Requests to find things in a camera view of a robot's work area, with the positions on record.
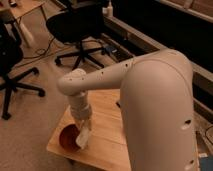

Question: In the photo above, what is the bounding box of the brown ceramic bowl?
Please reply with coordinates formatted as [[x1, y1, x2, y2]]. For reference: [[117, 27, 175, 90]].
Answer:
[[59, 124, 80, 152]]

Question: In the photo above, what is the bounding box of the black office chair left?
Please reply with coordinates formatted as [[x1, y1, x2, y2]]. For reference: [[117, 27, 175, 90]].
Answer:
[[0, 19, 46, 121]]

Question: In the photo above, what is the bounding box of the black office chair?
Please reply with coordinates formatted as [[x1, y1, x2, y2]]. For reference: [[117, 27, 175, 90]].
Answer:
[[46, 0, 109, 69], [0, 19, 46, 121]]

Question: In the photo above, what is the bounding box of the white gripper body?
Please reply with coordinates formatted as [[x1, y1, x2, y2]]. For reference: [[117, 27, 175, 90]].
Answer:
[[70, 101, 92, 125]]

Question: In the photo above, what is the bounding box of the black floor cable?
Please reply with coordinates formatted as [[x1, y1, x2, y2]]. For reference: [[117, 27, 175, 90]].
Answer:
[[21, 36, 73, 61]]

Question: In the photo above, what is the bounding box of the wooden desk with white legs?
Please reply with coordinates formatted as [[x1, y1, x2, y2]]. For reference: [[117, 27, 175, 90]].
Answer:
[[0, 0, 47, 47]]

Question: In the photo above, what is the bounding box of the white spray bottle background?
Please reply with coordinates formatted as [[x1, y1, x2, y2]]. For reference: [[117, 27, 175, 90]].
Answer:
[[102, 2, 113, 17]]

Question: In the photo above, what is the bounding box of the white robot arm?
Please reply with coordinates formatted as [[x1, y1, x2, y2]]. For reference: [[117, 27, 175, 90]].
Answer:
[[58, 49, 199, 171]]

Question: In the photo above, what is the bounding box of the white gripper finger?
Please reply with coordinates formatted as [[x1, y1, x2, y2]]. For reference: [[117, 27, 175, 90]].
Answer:
[[75, 121, 83, 131], [85, 119, 92, 131]]

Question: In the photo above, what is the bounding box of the black office chair centre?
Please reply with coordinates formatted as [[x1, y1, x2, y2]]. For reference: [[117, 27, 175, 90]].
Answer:
[[46, 0, 109, 69]]

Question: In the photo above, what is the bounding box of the power strip on floor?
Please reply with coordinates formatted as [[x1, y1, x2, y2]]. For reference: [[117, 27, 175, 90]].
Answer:
[[105, 45, 117, 55]]

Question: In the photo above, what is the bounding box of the white sponge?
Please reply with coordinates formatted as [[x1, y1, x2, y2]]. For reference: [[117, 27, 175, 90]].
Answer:
[[76, 125, 91, 149]]

